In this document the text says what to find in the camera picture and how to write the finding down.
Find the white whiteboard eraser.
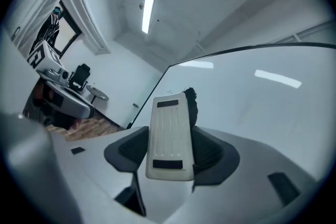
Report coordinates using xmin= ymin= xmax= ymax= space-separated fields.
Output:
xmin=145 ymin=87 xmax=200 ymax=182

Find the black office chair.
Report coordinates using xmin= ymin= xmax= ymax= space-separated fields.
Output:
xmin=68 ymin=62 xmax=92 ymax=92

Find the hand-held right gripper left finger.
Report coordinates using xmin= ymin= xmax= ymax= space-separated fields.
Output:
xmin=65 ymin=125 xmax=151 ymax=217

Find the ceiling light bar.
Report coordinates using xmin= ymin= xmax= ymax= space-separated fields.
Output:
xmin=141 ymin=0 xmax=159 ymax=35

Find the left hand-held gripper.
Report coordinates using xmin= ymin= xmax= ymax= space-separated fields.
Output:
xmin=26 ymin=41 xmax=96 ymax=120

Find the white door moulding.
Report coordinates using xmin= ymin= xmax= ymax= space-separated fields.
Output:
xmin=61 ymin=0 xmax=111 ymax=56

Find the white whiteboard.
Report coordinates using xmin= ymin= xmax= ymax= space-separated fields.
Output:
xmin=125 ymin=42 xmax=336 ymax=165

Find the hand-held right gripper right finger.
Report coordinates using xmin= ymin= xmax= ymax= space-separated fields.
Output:
xmin=167 ymin=125 xmax=318 ymax=221

